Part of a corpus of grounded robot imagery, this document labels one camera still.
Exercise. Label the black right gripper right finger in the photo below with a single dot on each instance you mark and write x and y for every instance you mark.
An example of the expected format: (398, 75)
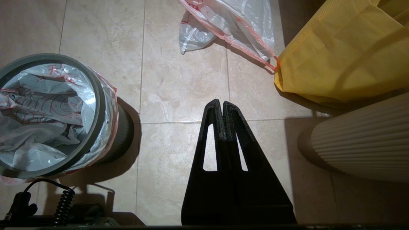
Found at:
(262, 191)

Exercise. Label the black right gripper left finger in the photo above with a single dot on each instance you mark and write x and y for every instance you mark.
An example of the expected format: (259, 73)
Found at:
(204, 191)

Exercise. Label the black trash bin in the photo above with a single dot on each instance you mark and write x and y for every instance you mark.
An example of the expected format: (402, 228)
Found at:
(123, 134)

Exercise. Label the white liner bag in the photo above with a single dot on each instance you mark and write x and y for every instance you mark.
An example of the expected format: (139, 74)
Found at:
(38, 95)

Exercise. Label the yellow fabric bag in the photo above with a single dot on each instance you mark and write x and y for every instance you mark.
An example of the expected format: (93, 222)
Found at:
(345, 54)

